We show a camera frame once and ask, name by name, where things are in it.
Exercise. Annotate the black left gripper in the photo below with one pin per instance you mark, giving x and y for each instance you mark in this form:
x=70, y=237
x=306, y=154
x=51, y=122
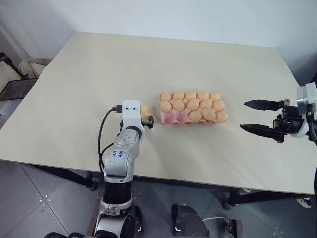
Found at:
x=146, y=124

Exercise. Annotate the pink egg carton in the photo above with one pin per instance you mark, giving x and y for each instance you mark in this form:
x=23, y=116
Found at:
x=171, y=119

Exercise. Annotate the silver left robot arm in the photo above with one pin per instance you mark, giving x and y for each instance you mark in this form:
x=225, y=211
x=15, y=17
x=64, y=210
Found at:
x=119, y=161

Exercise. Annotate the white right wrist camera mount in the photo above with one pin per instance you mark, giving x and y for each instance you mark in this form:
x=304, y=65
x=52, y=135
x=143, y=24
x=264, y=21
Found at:
x=301, y=131

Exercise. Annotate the white shoe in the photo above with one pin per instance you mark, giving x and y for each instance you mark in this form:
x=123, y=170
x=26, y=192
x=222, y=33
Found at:
x=305, y=202

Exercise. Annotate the dark metal tray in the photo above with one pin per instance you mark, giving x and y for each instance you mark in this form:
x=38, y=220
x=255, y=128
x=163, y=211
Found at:
x=17, y=88

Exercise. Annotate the black stand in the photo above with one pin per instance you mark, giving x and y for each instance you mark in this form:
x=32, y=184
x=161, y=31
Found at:
x=11, y=65

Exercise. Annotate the white round bucket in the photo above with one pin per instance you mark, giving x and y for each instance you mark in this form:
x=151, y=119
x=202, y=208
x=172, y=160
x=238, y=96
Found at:
x=37, y=64

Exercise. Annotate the dark rounded shape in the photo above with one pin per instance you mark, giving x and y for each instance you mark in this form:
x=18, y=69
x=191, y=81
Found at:
x=67, y=235

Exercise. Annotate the black table leg frame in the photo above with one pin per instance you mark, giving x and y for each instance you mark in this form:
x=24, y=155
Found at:
x=67, y=174
x=267, y=197

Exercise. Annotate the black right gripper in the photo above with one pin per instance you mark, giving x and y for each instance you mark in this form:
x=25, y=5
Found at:
x=291, y=119

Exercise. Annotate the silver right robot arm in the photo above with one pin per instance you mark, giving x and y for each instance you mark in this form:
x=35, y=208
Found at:
x=308, y=96

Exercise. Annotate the orange egg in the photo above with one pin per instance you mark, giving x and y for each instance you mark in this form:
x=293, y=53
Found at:
x=192, y=105
x=205, y=104
x=166, y=106
x=195, y=116
x=222, y=116
x=179, y=105
x=203, y=95
x=178, y=95
x=145, y=115
x=144, y=108
x=166, y=96
x=191, y=96
x=218, y=105
x=215, y=96
x=208, y=114

